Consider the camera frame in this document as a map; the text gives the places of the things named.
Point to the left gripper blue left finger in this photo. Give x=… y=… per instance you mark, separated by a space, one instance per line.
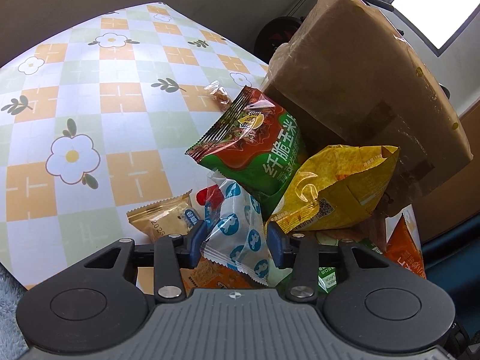
x=195 y=238

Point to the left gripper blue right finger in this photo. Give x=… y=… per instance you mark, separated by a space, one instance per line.
x=279 y=246

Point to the gold orange oat bar packet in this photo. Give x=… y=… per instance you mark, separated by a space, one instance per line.
x=174 y=215

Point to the white blue dotted snack packet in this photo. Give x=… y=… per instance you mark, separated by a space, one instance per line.
x=236 y=231

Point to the orange chip bag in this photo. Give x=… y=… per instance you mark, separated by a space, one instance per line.
x=403 y=244

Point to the red sauce packet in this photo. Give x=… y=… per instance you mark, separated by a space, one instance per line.
x=211 y=196

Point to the yellow crinkled snack bag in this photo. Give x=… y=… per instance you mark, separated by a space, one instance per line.
x=338 y=187

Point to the red green corn chip bag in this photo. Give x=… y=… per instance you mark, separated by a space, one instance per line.
x=257 y=143

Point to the small clear nut packet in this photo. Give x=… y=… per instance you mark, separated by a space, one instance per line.
x=219 y=94

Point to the floral checkered bed sheet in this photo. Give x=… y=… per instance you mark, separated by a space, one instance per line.
x=95 y=122

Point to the brown cardboard box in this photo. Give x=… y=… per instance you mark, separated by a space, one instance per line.
x=422 y=123

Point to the black exercise bike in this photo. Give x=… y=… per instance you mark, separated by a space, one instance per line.
x=281 y=31

